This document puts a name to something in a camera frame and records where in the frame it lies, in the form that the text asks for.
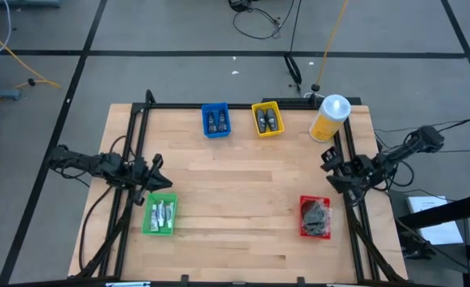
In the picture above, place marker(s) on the red plastic basket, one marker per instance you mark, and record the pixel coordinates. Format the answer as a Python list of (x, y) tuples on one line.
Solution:
[(303, 237)]

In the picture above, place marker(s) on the black beam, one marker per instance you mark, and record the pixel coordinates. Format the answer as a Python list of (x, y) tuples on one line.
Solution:
[(450, 209)]

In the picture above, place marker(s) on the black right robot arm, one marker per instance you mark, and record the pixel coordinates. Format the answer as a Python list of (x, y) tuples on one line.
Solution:
[(402, 151)]

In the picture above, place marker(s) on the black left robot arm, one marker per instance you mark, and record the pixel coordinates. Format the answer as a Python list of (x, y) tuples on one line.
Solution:
[(99, 165)]

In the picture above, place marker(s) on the white paper box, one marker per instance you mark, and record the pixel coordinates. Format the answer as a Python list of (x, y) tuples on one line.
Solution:
[(426, 204)]

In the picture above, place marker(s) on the white label strip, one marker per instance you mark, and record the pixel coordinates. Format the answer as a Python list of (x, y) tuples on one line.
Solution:
[(127, 284)]

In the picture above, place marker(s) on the wipes canister with yellow label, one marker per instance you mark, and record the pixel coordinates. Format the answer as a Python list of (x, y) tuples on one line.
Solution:
[(330, 115)]

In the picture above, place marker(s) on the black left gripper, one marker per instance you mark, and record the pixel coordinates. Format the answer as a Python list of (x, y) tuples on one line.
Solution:
[(143, 175)]

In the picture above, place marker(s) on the dark blue squeeze tube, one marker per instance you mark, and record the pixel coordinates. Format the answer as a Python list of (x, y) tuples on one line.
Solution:
[(222, 121), (212, 122)]

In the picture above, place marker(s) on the yellow plastic basket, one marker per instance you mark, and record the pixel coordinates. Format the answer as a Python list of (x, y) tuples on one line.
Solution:
[(280, 125)]

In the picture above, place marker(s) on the small white toothpaste tube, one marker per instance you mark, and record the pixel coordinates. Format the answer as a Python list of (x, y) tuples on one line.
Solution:
[(161, 213), (169, 215), (154, 218)]

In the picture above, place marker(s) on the blue plastic basket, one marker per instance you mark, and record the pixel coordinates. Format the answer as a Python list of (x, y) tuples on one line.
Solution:
[(204, 119)]

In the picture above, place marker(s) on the green plastic basket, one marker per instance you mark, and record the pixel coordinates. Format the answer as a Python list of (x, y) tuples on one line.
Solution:
[(159, 233)]

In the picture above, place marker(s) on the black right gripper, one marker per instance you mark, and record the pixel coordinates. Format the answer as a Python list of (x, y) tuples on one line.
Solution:
[(352, 171)]

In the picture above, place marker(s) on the black mesh pad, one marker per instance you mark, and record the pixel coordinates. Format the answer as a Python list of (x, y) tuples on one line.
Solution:
[(322, 211), (311, 228), (307, 207), (324, 227)]

